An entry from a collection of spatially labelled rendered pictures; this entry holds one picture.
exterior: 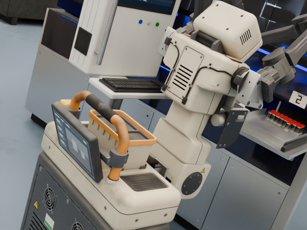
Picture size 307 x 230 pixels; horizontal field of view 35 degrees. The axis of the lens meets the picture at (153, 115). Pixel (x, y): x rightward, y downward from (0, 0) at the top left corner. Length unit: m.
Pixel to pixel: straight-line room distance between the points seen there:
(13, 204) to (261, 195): 1.32
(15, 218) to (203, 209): 1.02
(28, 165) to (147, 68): 1.01
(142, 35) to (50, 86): 1.12
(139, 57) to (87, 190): 1.19
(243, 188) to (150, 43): 0.92
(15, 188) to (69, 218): 1.24
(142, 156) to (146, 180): 0.08
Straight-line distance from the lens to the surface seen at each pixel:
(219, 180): 2.72
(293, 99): 2.47
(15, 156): 3.24
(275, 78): 1.68
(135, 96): 2.39
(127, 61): 2.58
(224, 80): 1.66
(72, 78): 3.33
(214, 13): 1.78
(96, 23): 2.41
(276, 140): 2.13
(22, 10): 6.39
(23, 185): 2.95
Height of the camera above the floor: 1.53
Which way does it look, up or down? 20 degrees down
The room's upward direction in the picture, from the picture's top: 18 degrees clockwise
